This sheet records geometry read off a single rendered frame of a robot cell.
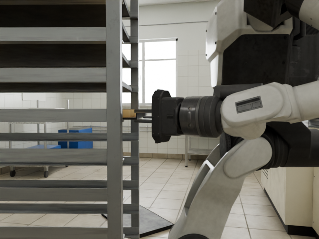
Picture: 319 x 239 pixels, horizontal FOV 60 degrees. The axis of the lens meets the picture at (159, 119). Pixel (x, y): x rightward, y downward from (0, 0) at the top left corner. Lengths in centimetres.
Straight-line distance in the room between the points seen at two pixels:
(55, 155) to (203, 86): 480
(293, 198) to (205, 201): 164
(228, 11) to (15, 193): 67
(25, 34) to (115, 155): 33
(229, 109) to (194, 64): 490
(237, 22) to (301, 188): 183
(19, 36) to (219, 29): 48
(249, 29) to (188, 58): 472
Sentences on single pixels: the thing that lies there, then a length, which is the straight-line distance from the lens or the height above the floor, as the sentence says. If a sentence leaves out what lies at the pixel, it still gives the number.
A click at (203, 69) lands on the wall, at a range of 538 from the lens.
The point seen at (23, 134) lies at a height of 88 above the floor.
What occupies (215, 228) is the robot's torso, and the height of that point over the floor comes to 64.
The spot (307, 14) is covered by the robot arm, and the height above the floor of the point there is 115.
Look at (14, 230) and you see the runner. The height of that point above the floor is 70.
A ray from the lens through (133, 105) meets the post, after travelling 104.
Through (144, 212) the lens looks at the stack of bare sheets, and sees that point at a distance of 270.
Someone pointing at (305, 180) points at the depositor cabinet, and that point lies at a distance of 240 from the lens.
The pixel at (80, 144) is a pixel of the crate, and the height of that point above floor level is 34.
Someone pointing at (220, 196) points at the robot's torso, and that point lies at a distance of 81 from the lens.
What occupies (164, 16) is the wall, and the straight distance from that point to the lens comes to 570.
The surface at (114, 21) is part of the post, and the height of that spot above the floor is 116.
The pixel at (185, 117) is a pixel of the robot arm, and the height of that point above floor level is 96.
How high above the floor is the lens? 98
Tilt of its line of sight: 2 degrees down
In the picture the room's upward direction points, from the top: straight up
